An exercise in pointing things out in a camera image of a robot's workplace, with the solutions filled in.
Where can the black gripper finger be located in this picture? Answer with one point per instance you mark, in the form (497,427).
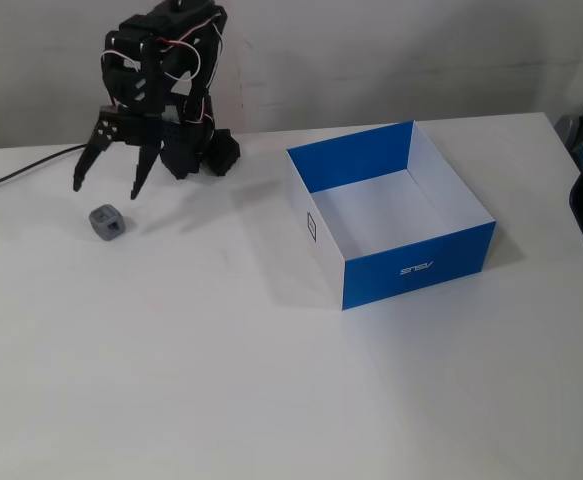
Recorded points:
(105,131)
(143,165)

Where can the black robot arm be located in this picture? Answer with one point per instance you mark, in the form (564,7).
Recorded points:
(186,145)

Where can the gray hollow block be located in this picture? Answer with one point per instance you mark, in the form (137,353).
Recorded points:
(107,222)

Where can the blue and white cardboard box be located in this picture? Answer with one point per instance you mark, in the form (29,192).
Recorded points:
(411,272)

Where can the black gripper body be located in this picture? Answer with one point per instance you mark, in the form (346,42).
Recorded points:
(132,131)

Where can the gray object with blue label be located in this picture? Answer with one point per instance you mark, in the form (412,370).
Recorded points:
(567,130)

